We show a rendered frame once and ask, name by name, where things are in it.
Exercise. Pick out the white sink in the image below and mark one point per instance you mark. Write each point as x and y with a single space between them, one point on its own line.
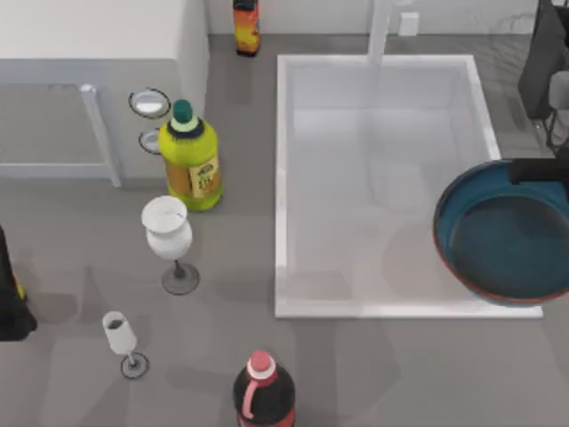
382 200

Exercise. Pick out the green bottle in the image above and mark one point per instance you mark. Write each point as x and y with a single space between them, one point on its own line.
192 164

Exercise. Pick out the wide white goblet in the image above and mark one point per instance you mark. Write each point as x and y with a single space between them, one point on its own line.
168 240

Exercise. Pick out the small round microwave knob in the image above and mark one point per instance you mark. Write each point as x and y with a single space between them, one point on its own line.
149 141

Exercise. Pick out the large round microwave knob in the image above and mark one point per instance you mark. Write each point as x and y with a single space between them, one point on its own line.
149 103

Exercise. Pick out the dark bottle with pink cap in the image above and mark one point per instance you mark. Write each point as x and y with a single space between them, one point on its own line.
264 396

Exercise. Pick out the orange and red bottle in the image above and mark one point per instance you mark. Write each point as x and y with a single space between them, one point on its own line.
246 31

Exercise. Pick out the tall white tap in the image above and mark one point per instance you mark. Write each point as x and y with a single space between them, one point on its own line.
380 31

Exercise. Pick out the small white wine glass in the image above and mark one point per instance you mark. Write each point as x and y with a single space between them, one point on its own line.
120 338

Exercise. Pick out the blue frying pan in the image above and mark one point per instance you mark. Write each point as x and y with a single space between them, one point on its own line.
507 240

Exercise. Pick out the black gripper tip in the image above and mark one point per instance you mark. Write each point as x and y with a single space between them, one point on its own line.
12 307

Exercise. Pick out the pale microwave oven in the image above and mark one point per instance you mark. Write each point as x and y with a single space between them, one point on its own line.
53 35

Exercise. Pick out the white wall socket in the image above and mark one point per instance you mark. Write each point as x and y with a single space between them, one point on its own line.
408 23

